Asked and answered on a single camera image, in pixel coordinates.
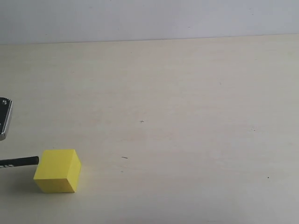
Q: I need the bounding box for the yellow foam cube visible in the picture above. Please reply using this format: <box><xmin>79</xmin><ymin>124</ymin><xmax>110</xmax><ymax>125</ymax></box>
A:
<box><xmin>33</xmin><ymin>149</ymin><xmax>81</xmax><ymax>193</ymax></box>

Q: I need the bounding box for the black and white marker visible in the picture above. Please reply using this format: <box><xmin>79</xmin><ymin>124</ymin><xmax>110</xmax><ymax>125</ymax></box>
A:
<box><xmin>0</xmin><ymin>156</ymin><xmax>39</xmax><ymax>168</ymax></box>

